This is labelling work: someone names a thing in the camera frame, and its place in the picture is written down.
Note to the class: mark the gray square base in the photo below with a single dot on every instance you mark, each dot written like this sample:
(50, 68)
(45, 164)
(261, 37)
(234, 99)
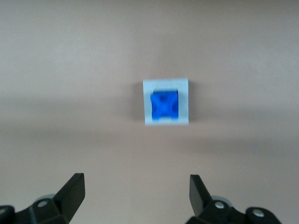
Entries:
(184, 102)

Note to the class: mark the blue plastic part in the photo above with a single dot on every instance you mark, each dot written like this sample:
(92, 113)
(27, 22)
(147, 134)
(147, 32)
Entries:
(164, 106)

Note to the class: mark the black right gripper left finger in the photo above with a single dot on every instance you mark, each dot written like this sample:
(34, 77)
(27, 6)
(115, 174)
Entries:
(67, 200)

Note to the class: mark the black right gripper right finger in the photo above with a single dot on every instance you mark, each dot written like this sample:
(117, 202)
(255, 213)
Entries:
(203, 203)

